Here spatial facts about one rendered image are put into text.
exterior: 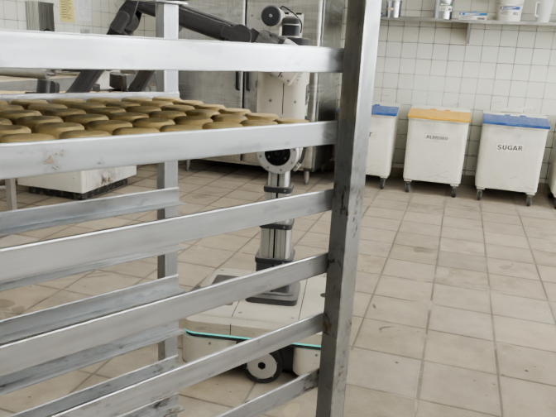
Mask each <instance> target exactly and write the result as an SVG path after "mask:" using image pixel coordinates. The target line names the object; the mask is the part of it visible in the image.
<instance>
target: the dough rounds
mask: <svg viewBox="0 0 556 417"><path fill-rule="evenodd" d="M121 100H122V101H120V100H119V99H118V98H89V99H88V102H87V103H86V102H85V101H84V100H83V99H78V98H55V99H52V101H50V103H48V102H46V100H41V99H15V100H12V102H11V105H9V104H8V103H7V102H6V101H2V100H0V143H5V142H18V141H41V140H54V139H66V138H79V137H102V136H115V135H127V134H140V133H153V132H176V131H188V130H201V129H214V128H226V127H250V126H262V125H275V124H287V123H300V122H309V121H308V120H304V119H299V118H279V117H278V115H275V114H271V113H252V112H250V110H248V109H243V108H225V107H224V105H220V104H210V103H202V102H201V101H196V100H182V99H180V98H177V97H166V96H160V97H153V98H141V97H125V98H122V99H121Z"/></svg>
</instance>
